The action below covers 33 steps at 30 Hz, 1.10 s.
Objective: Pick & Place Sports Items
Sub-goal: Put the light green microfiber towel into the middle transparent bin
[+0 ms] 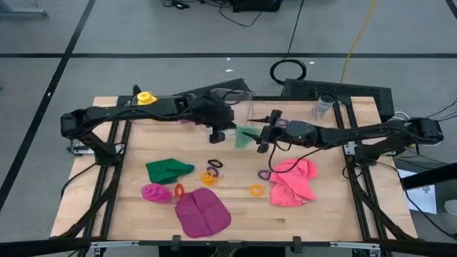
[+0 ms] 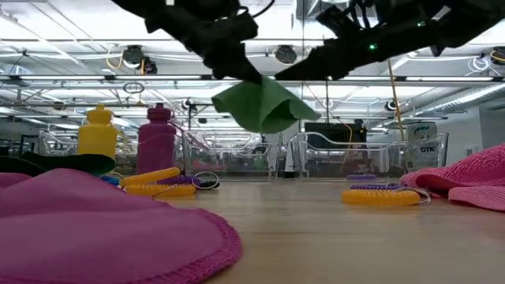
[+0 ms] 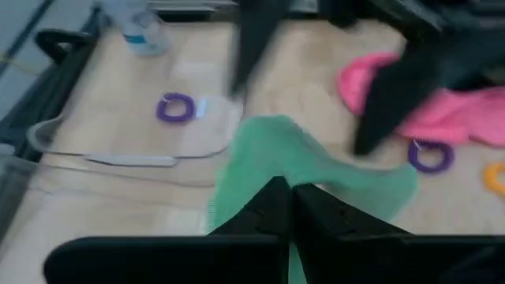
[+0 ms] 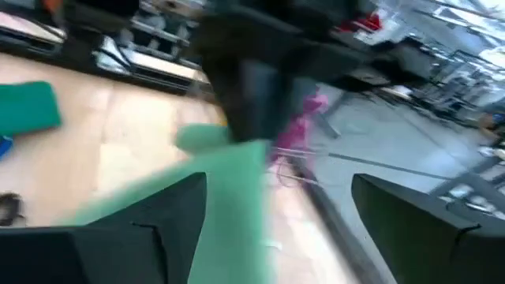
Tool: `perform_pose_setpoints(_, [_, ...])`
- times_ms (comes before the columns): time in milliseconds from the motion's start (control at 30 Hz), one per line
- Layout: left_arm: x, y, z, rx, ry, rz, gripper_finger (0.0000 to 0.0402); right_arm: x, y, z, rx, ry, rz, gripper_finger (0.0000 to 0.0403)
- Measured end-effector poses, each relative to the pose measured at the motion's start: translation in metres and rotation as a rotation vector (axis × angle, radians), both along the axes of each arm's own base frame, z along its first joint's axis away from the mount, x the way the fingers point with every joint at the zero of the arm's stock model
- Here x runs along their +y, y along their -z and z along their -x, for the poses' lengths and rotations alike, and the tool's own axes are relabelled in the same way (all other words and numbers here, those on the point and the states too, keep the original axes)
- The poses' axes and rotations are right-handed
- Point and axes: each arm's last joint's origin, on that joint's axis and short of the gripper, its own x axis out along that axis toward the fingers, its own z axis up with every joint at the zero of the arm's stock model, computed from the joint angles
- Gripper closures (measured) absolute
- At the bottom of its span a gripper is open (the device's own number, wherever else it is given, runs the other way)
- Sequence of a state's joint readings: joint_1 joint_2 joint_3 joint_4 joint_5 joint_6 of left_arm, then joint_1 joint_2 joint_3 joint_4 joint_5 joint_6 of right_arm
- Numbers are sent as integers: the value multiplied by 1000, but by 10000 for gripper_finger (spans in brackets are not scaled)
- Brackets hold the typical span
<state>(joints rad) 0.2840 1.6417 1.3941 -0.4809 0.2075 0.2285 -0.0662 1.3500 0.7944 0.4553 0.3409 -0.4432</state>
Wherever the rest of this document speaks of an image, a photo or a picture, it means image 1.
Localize right gripper camera cable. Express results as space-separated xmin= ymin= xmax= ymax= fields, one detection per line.
xmin=267 ymin=141 xmax=324 ymax=175

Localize yellow hanging cable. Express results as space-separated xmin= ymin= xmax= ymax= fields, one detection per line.
xmin=340 ymin=0 xmax=378 ymax=85

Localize yellow water bottle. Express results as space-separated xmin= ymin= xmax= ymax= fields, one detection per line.
xmin=136 ymin=91 xmax=159 ymax=106

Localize clear printed plastic cup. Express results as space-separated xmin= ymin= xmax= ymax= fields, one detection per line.
xmin=311 ymin=93 xmax=337 ymax=121

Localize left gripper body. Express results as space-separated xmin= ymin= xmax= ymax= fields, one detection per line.
xmin=208 ymin=102 xmax=238 ymax=145

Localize white round object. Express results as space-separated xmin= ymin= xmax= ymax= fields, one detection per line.
xmin=443 ymin=198 xmax=457 ymax=216

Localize silver frame bracket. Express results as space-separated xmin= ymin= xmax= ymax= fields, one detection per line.
xmin=328 ymin=241 xmax=381 ymax=251
xmin=89 ymin=240 xmax=140 ymax=249

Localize black coiled floor cable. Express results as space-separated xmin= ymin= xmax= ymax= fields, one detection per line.
xmin=269 ymin=0 xmax=308 ymax=86

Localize magenta towel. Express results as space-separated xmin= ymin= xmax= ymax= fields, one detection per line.
xmin=174 ymin=187 xmax=233 ymax=239

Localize light green towel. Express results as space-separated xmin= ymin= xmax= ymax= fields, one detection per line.
xmin=234 ymin=124 xmax=262 ymax=150

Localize white paper sheet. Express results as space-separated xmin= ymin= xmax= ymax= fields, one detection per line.
xmin=396 ymin=167 xmax=438 ymax=215

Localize grey metal table foot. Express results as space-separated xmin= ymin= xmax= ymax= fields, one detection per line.
xmin=0 ymin=0 xmax=48 ymax=18

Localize black beam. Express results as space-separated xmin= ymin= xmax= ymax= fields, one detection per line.
xmin=399 ymin=162 xmax=457 ymax=191

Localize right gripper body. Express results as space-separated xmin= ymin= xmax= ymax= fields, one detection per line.
xmin=256 ymin=109 xmax=290 ymax=154

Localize coral pink towel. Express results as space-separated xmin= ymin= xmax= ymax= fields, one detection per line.
xmin=268 ymin=157 xmax=319 ymax=208

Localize hot pink water bottle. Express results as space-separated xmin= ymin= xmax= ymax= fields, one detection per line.
xmin=140 ymin=182 xmax=174 ymax=205

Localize black floor device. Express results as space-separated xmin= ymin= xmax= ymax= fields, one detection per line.
xmin=231 ymin=0 xmax=283 ymax=14

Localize black aluminium table frame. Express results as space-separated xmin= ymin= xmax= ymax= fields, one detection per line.
xmin=0 ymin=84 xmax=457 ymax=257

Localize black floor plate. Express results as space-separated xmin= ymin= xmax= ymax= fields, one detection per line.
xmin=174 ymin=77 xmax=255 ymax=98
xmin=281 ymin=78 xmax=396 ymax=124

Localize yellow coil wrist band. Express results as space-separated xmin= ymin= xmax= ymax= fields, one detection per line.
xmin=199 ymin=170 xmax=219 ymax=187
xmin=249 ymin=183 xmax=266 ymax=198

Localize dark green towel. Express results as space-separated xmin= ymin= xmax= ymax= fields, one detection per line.
xmin=145 ymin=158 xmax=196 ymax=186

